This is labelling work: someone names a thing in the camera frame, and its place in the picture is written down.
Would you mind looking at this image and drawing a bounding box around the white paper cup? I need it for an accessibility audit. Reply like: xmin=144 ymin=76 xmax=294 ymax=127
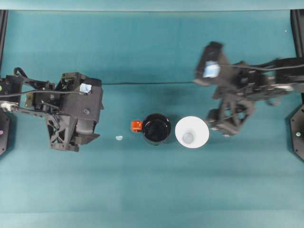
xmin=175 ymin=109 xmax=210 ymax=149

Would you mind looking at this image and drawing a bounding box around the black cup holder red handle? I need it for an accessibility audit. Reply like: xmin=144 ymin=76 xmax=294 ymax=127
xmin=131 ymin=106 xmax=172 ymax=146

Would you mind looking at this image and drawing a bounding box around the blue-green table cloth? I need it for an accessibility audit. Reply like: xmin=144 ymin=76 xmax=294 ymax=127
xmin=0 ymin=9 xmax=304 ymax=228

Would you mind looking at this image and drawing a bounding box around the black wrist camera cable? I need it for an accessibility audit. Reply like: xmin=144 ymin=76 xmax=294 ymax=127
xmin=217 ymin=62 xmax=304 ymax=71
xmin=0 ymin=90 xmax=84 ymax=98

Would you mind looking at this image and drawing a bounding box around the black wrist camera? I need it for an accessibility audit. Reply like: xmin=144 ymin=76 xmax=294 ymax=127
xmin=59 ymin=77 xmax=105 ymax=134
xmin=193 ymin=40 xmax=226 ymax=86

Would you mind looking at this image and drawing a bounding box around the black frame post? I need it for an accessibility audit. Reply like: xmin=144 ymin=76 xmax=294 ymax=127
xmin=0 ymin=9 xmax=9 ymax=64
xmin=291 ymin=9 xmax=304 ymax=57

